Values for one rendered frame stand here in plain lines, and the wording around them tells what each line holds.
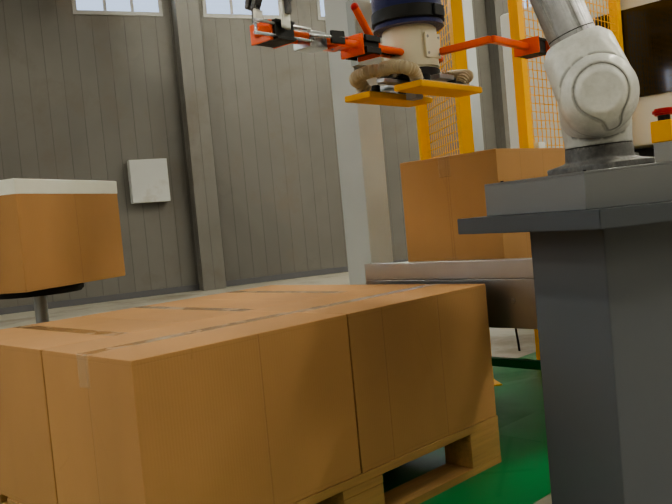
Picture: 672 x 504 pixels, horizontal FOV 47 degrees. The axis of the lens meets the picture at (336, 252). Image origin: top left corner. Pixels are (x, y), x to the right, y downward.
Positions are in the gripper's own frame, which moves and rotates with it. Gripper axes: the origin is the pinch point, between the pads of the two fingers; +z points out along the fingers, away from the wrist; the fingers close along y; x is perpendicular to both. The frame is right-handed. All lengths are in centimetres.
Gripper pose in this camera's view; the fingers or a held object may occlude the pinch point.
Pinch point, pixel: (271, 22)
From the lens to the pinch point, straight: 205.8
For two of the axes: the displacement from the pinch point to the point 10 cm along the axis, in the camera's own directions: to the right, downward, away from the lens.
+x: -5.9, 0.1, -8.1
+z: 0.6, 10.0, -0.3
